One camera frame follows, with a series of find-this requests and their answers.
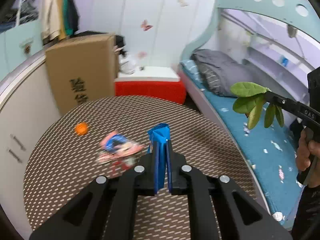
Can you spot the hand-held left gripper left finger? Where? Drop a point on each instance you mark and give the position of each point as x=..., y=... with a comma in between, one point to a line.
x=157, y=165

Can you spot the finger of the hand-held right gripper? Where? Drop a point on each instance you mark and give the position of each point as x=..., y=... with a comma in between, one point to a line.
x=280, y=101

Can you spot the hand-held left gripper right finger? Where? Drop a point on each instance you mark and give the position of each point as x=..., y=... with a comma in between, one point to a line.
x=169, y=165

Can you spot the blue packet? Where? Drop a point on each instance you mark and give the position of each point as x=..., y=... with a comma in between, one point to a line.
x=158, y=132

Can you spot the green leaves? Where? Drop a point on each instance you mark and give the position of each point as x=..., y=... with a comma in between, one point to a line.
x=246, y=90

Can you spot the person's right hand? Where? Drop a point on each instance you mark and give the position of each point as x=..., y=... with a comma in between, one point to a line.
x=303, y=152

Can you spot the brown polka dot table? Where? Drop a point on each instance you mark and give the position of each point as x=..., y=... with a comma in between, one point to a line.
x=200, y=140

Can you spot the colourful snack wrapper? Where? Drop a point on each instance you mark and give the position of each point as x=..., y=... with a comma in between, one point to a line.
x=117, y=142

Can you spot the teal printed bedsheet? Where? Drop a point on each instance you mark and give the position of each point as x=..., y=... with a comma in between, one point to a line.
x=250, y=140

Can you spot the grey duvet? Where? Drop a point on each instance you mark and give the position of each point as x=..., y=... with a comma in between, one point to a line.
x=225, y=72

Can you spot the red bench with white top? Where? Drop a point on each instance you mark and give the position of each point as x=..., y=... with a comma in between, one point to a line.
x=150, y=90

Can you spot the orange ball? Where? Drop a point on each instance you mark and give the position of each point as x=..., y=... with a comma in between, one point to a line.
x=81, y=129

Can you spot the blue checked pillow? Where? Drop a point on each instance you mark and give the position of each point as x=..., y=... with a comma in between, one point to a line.
x=190, y=68

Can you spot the white plastic bag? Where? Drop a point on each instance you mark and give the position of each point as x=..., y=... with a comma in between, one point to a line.
x=127, y=66

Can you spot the faint pink butterfly sticker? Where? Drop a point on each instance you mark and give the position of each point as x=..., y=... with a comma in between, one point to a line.
x=142, y=55

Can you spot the large cardboard box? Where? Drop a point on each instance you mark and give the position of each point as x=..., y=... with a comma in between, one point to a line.
x=82, y=62

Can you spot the white butterfly sticker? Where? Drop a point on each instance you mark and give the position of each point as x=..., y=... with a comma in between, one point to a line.
x=182, y=1

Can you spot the low white cabinet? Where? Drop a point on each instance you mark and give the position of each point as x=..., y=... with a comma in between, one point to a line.
x=25, y=105

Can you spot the white wardrobe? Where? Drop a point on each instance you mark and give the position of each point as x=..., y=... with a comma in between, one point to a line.
x=112, y=5

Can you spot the pine cone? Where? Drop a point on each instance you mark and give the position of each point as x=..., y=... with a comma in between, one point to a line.
x=27, y=49

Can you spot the yellow hanging garment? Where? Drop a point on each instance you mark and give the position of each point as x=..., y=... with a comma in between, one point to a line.
x=61, y=17

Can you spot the green hanging garment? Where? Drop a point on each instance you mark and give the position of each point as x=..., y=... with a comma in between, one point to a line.
x=67, y=12

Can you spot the black hanging coat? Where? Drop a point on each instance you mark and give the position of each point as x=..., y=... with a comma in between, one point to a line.
x=74, y=7

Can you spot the cream hanging jacket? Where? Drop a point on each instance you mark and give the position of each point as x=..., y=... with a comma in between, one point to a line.
x=50, y=10

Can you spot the grey folded clothes pile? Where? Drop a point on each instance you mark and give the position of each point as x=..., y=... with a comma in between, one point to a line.
x=28, y=8

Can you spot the dark folded jeans pile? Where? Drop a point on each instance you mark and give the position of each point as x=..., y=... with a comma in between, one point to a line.
x=8, y=17

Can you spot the teal bunk bed frame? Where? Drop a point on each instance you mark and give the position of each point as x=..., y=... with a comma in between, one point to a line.
x=240, y=2

